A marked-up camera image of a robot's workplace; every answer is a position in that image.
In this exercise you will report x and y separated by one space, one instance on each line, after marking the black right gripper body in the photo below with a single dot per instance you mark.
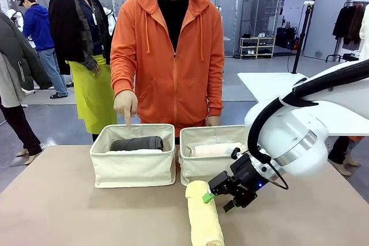
248 174

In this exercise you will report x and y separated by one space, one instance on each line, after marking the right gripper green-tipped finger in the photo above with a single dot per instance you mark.
219 184
243 200

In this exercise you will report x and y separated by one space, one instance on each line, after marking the pink towel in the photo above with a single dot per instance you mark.
213 149

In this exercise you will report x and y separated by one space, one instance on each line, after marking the yellow towel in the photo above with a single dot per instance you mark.
203 220

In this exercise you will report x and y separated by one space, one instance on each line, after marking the white towel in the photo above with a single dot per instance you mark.
132 151

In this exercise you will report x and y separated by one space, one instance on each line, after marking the grey towel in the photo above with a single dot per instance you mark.
135 143

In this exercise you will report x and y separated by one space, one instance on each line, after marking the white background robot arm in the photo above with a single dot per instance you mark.
14 18

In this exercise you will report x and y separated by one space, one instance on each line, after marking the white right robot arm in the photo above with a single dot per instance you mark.
297 136

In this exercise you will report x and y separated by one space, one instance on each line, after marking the person's left hand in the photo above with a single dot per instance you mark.
213 121

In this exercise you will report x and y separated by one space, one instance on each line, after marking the person's right hand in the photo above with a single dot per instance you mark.
125 105

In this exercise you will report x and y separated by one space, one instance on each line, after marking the skirt person's hand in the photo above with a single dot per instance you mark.
94 67

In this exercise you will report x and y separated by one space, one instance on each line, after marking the beige fabric basket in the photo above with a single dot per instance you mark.
135 168
201 168

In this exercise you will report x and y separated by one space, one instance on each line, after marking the white table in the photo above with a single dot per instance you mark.
268 84

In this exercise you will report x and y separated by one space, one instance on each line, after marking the person in orange hoodie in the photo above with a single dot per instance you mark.
170 84

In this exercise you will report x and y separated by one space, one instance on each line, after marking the orange cloth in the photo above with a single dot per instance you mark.
356 139

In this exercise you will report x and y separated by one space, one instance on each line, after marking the wooden shoe rack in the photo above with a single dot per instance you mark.
257 47

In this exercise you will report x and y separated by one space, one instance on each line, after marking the black equipment case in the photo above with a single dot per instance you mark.
285 37

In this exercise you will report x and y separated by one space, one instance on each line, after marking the black stand pole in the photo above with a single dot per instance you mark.
301 35

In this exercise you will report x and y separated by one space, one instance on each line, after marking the black utility cart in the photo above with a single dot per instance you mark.
350 57

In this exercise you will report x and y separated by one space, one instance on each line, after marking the person in yellow-green skirt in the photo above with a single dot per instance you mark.
92 93

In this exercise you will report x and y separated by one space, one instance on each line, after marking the clothes rack with dark coats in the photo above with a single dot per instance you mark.
347 27

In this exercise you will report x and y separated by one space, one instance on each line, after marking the person in dark puffer jacket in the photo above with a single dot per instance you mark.
20 56

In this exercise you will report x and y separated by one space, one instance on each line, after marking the person in blue hoodie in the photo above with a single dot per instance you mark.
37 27

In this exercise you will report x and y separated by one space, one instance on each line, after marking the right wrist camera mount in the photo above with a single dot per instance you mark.
235 153

